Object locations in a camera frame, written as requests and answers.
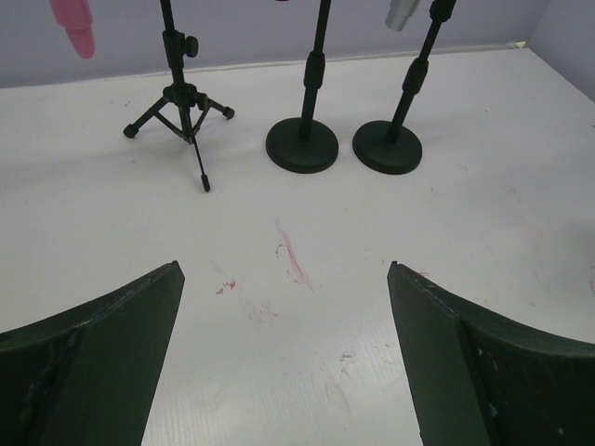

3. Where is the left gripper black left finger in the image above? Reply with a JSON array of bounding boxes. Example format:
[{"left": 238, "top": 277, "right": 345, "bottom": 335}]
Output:
[{"left": 1, "top": 261, "right": 185, "bottom": 445}]

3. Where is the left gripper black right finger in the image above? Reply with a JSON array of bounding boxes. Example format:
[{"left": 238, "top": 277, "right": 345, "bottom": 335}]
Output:
[{"left": 388, "top": 262, "right": 594, "bottom": 445}]

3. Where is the black round base stand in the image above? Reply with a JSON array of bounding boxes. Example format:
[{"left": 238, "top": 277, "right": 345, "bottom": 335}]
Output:
[
  {"left": 352, "top": 1, "right": 456, "bottom": 175},
  {"left": 265, "top": 0, "right": 338, "bottom": 174}
]

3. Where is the black tripod shock mount stand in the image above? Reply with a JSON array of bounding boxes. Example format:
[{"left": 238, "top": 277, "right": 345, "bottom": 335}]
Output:
[{"left": 123, "top": 0, "right": 235, "bottom": 192}]

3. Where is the pink microphone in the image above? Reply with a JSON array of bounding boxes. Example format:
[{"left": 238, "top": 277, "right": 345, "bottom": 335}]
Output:
[{"left": 49, "top": 0, "right": 96, "bottom": 59}]

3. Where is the silver microphone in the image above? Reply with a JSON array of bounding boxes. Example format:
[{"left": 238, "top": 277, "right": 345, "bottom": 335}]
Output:
[{"left": 385, "top": 0, "right": 419, "bottom": 32}]

